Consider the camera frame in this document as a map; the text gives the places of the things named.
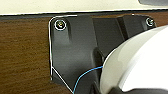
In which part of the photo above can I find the white bowl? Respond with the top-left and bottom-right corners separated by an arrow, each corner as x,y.
98,24 -> 168,94

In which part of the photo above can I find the blue cable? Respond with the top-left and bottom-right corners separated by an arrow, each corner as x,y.
71,64 -> 105,94

